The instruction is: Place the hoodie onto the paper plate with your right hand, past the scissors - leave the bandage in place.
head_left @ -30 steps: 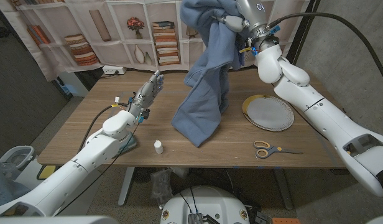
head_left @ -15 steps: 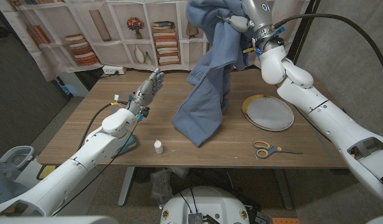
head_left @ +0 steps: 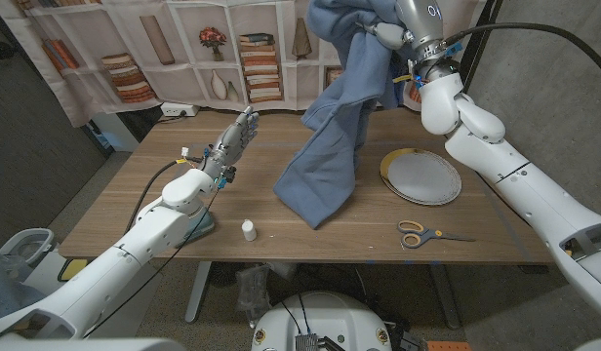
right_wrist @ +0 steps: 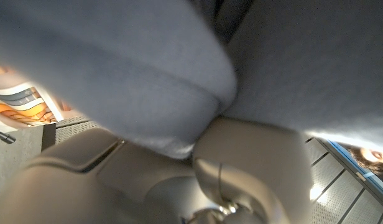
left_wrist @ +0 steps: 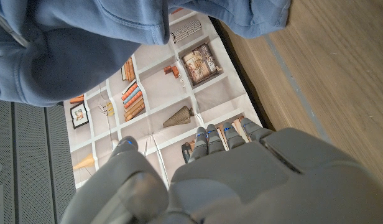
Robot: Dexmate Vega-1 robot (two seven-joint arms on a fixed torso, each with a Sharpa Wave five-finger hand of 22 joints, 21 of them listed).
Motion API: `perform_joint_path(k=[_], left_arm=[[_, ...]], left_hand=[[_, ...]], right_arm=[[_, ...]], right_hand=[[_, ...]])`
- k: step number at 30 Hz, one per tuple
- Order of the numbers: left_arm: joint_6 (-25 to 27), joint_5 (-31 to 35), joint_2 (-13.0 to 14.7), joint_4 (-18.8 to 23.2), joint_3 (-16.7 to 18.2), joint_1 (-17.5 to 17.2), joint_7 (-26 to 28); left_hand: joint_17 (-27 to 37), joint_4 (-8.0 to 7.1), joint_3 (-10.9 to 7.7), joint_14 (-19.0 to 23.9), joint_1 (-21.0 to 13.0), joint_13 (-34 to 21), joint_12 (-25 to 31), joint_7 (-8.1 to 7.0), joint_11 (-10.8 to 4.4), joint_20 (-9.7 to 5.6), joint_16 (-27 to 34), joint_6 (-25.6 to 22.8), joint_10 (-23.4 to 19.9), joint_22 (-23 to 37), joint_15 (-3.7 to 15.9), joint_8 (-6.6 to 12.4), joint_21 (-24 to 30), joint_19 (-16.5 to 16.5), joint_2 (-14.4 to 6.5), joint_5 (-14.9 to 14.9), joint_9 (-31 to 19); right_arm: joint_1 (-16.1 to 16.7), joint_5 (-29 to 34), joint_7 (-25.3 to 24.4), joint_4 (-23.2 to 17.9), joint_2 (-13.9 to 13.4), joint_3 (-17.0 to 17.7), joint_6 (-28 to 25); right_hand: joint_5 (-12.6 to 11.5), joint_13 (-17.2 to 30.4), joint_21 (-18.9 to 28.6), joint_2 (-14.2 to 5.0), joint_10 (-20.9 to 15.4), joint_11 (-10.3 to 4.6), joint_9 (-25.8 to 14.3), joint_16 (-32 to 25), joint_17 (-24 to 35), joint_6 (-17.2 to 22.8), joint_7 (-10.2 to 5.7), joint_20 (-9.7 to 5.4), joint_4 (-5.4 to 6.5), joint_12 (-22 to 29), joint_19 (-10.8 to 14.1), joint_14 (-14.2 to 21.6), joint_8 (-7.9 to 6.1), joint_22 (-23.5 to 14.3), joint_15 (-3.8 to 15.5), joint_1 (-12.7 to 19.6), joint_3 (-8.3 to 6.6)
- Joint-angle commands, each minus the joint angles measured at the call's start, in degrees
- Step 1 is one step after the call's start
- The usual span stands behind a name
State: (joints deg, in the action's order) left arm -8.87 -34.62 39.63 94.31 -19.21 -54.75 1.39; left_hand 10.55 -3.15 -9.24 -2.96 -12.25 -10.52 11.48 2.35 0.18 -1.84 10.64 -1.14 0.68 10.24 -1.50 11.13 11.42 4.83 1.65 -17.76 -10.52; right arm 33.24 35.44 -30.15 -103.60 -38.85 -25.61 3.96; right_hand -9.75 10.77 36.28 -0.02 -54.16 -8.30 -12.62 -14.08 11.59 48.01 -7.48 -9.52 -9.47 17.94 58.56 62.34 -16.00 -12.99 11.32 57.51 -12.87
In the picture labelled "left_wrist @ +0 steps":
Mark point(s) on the printed bookshelf backdrop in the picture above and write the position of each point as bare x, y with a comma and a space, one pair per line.
166, 93

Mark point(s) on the blue hoodie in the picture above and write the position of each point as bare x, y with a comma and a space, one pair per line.
79, 46

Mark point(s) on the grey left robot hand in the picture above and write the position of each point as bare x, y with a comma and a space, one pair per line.
256, 183

